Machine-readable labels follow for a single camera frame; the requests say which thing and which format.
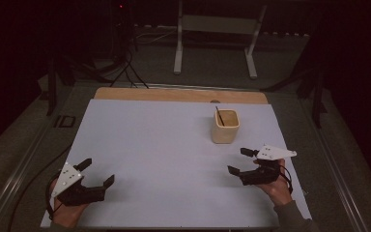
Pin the person's right hand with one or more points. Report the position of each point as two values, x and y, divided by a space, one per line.
278 191

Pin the white metal stand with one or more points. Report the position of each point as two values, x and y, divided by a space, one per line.
219 24

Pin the black metal stand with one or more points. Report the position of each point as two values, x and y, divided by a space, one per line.
317 96
52 87

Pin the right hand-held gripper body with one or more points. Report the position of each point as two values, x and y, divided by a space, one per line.
264 175

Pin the person's left hand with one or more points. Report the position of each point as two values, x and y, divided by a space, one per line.
66 214

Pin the dark device with red light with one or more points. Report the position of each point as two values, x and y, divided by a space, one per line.
121 19

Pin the black pencil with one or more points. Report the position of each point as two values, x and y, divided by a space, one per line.
220 116

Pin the cream square ceramic cup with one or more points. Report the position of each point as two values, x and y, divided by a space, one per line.
224 133

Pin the white table mat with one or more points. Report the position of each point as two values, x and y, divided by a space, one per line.
167 154

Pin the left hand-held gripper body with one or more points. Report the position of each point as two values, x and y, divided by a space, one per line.
69 179

